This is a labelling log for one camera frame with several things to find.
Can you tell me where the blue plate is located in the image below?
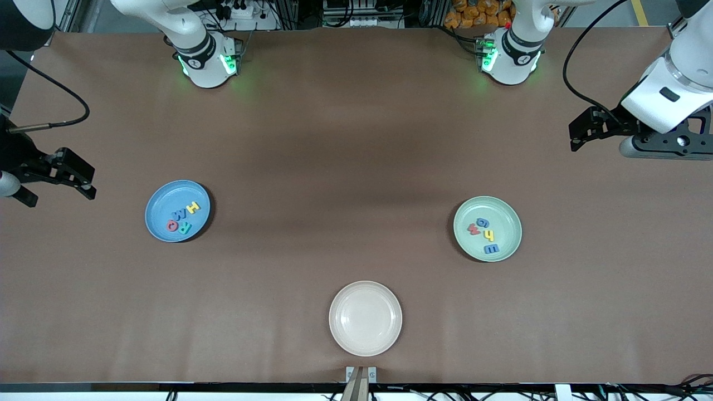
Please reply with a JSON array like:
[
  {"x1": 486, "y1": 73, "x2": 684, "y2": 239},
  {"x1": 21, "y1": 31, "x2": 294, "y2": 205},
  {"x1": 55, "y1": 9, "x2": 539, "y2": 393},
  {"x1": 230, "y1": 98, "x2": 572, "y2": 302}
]
[{"x1": 145, "y1": 179, "x2": 212, "y2": 243}]

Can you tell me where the green plate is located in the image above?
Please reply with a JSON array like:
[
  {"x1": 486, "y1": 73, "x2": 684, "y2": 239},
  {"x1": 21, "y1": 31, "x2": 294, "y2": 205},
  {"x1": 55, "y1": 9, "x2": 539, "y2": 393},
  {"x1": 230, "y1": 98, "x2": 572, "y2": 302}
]
[{"x1": 453, "y1": 195, "x2": 523, "y2": 263}]

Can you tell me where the cream plate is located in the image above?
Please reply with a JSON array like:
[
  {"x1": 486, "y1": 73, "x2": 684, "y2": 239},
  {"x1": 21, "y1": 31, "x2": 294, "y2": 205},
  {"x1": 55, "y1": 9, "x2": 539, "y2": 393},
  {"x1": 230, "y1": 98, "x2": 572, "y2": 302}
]
[{"x1": 329, "y1": 280, "x2": 403, "y2": 357}]

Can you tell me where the bag of orange items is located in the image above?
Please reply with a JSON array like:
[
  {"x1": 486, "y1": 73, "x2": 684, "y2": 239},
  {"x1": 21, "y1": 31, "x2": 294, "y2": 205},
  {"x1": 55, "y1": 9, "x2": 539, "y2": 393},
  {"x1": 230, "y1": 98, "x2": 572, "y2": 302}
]
[{"x1": 444, "y1": 0, "x2": 516, "y2": 30}]

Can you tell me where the brown table cover sheet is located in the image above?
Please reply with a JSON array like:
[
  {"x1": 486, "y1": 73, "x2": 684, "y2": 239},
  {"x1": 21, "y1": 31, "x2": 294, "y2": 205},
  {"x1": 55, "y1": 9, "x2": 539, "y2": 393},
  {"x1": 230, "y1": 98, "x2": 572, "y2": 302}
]
[{"x1": 0, "y1": 27, "x2": 713, "y2": 385}]

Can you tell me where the white power strip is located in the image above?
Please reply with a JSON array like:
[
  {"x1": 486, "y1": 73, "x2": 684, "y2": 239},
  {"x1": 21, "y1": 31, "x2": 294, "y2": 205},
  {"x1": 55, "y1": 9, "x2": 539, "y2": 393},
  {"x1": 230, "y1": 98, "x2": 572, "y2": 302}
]
[{"x1": 226, "y1": 0, "x2": 257, "y2": 20}]

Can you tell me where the aluminium frame profile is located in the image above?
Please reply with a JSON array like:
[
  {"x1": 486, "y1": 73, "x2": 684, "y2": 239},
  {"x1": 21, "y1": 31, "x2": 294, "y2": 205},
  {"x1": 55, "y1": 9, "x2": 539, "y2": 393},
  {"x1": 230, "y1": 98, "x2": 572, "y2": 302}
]
[
  {"x1": 33, "y1": 0, "x2": 84, "y2": 46},
  {"x1": 668, "y1": 14, "x2": 691, "y2": 40}
]

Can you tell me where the black table edge rail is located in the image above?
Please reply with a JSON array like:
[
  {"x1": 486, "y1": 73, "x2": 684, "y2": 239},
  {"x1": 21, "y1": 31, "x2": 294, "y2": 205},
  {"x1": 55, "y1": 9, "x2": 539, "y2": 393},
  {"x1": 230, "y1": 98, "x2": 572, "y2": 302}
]
[{"x1": 0, "y1": 382, "x2": 713, "y2": 394}]

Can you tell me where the tangle of floor cables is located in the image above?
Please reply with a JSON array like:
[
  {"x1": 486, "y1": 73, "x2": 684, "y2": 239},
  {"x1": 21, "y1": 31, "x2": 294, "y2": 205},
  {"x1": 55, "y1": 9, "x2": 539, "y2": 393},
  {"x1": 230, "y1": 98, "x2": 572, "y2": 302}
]
[{"x1": 579, "y1": 374, "x2": 713, "y2": 401}]

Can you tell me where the metal table edge bracket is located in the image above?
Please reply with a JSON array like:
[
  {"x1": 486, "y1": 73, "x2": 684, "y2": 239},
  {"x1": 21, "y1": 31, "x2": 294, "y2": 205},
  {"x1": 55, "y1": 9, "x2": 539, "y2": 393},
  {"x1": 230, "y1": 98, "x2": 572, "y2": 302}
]
[{"x1": 345, "y1": 366, "x2": 378, "y2": 401}]

